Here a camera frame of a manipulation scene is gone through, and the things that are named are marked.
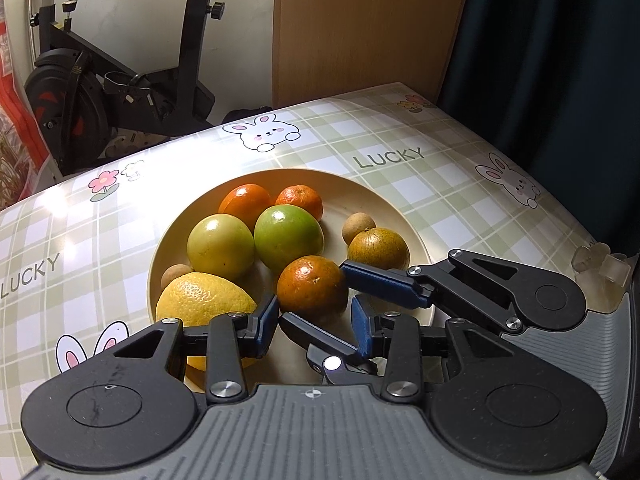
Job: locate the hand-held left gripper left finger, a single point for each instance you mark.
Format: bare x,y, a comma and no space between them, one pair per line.
267,327

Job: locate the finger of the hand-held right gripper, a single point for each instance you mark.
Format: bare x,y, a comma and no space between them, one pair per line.
320,335
385,280

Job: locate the wooden cabinet panel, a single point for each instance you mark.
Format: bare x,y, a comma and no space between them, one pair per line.
360,25

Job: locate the greenish brown mandarin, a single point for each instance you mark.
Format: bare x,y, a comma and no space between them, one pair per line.
377,247

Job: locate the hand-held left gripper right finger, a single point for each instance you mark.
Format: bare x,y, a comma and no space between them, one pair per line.
361,327

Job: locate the large yellow lemon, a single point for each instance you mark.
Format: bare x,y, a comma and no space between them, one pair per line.
205,300

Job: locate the orange mandarin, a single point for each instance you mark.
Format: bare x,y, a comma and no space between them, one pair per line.
300,199
310,287
245,200

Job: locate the black exercise bike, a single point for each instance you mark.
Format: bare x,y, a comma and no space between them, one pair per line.
125,105

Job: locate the pale yellow-green apple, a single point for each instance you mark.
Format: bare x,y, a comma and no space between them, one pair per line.
220,245

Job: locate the green plaid printed tablecloth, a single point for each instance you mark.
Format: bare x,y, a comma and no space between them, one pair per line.
450,185

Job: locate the small brown longan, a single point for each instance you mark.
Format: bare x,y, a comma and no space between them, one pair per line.
174,275
357,225

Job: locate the clear plastic corner guard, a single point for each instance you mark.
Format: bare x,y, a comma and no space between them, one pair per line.
612,265

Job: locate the dark blue curtain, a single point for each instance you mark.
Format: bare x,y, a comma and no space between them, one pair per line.
550,60

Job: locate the green apple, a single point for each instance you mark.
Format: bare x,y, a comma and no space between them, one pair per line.
287,237

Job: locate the beige round plate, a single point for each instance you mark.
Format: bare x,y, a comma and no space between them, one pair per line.
360,195

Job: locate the red printed wall tapestry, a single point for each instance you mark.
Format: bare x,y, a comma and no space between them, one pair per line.
15,110

